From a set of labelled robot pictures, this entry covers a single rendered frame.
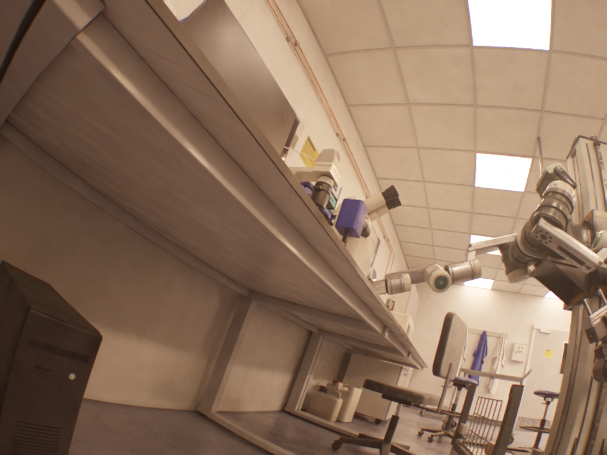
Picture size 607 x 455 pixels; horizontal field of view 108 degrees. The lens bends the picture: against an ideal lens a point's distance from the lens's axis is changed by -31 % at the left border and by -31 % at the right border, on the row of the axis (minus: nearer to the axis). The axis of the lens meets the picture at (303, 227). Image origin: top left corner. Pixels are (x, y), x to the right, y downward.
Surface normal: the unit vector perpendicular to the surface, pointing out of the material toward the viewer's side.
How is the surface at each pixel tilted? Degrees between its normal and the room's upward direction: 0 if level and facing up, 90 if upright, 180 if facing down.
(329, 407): 91
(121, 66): 90
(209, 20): 86
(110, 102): 180
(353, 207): 90
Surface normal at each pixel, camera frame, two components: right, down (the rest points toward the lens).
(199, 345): 0.86, 0.12
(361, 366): -0.40, -0.46
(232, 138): -0.32, 0.88
